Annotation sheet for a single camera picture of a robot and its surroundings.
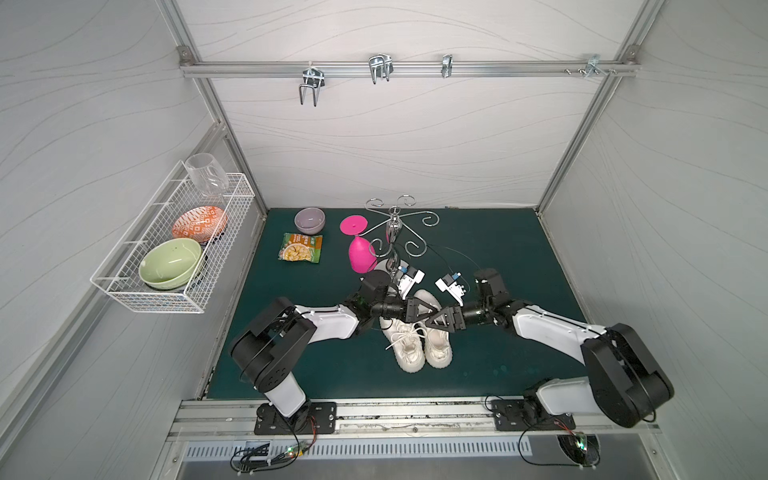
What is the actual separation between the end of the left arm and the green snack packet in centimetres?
40

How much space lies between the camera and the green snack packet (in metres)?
1.06

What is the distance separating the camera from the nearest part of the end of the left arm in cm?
69
